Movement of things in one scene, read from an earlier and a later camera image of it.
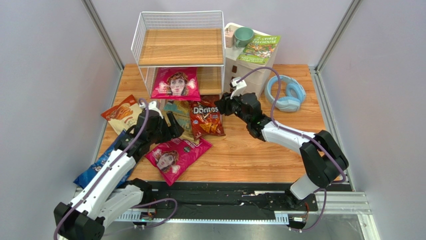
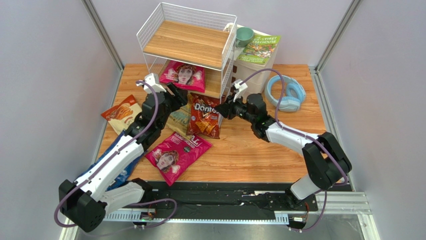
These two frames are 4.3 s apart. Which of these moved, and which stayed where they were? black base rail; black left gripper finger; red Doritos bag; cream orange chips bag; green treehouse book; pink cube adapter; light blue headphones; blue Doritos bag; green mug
Moved: pink cube adapter; black left gripper finger; red Doritos bag
Stayed: cream orange chips bag; light blue headphones; green mug; blue Doritos bag; black base rail; green treehouse book
